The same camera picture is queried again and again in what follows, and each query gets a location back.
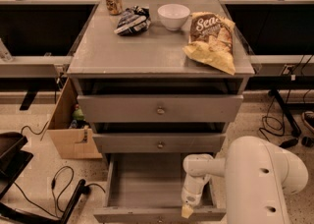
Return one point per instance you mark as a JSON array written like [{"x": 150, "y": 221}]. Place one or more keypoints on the white bowl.
[{"x": 173, "y": 16}]

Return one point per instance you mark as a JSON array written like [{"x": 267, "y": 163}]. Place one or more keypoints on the black table leg right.
[{"x": 295, "y": 130}]

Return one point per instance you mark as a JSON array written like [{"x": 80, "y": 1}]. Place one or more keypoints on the cardboard box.
[{"x": 70, "y": 143}]

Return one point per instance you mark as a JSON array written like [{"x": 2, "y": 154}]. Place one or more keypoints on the dark blue snack bag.
[{"x": 134, "y": 20}]

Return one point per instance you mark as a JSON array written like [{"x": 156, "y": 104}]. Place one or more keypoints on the black power adapter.
[{"x": 289, "y": 143}]

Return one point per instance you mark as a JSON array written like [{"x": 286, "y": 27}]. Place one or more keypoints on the green bottle in box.
[{"x": 77, "y": 114}]

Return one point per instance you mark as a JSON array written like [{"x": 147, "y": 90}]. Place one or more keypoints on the grey bottom drawer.
[{"x": 147, "y": 188}]

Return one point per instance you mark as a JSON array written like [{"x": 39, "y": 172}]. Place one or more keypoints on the grey drawer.
[
  {"x": 150, "y": 108},
  {"x": 147, "y": 188},
  {"x": 149, "y": 143}
]

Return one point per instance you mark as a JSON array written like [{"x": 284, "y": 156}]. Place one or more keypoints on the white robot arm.
[{"x": 258, "y": 175}]

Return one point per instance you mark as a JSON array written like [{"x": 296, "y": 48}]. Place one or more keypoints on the right grey desk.
[{"x": 276, "y": 33}]

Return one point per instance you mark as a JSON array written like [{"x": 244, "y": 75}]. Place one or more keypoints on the grey desk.
[
  {"x": 276, "y": 33},
  {"x": 42, "y": 34}
]

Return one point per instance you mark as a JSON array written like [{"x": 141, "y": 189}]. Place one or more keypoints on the grey top drawer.
[{"x": 150, "y": 108}]

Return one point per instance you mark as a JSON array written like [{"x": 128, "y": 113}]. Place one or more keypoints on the left grey desk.
[{"x": 42, "y": 34}]

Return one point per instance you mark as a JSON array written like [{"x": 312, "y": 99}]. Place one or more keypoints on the yellow brown chip bag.
[{"x": 211, "y": 41}]

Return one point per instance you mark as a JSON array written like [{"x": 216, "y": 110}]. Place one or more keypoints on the grey middle drawer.
[{"x": 149, "y": 143}]

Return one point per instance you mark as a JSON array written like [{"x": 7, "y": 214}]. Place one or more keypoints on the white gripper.
[{"x": 189, "y": 198}]

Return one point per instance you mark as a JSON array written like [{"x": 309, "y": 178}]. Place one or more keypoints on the grey drawer cabinet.
[{"x": 150, "y": 63}]

